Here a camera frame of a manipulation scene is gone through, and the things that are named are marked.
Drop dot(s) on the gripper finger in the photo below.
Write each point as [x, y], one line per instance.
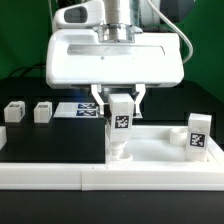
[95, 91]
[140, 90]

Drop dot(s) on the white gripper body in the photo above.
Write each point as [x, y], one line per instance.
[77, 57]

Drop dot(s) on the white square table top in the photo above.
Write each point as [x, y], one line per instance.
[159, 143]

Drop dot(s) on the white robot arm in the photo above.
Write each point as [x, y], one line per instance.
[124, 19]

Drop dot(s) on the white marker sheet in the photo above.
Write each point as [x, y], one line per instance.
[77, 110]

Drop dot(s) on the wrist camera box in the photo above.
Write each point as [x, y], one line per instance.
[87, 14]

